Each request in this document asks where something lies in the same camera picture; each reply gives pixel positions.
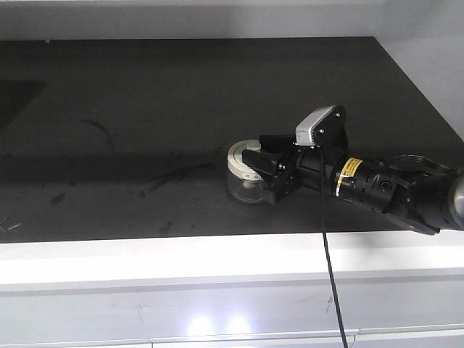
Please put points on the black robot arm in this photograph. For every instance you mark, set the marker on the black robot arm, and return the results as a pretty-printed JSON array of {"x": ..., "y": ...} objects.
[{"x": 411, "y": 191}]

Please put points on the glass jar with white lid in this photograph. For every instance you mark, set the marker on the glass jar with white lid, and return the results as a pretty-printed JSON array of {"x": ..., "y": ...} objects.
[{"x": 244, "y": 183}]

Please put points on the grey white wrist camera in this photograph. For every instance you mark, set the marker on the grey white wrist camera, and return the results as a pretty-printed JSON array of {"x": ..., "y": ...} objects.
[{"x": 322, "y": 127}]

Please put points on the white fume hood base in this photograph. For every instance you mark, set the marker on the white fume hood base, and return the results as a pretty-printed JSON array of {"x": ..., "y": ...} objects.
[{"x": 393, "y": 289}]

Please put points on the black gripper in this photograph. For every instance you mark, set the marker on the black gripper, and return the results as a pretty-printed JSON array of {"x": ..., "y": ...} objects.
[{"x": 298, "y": 167}]

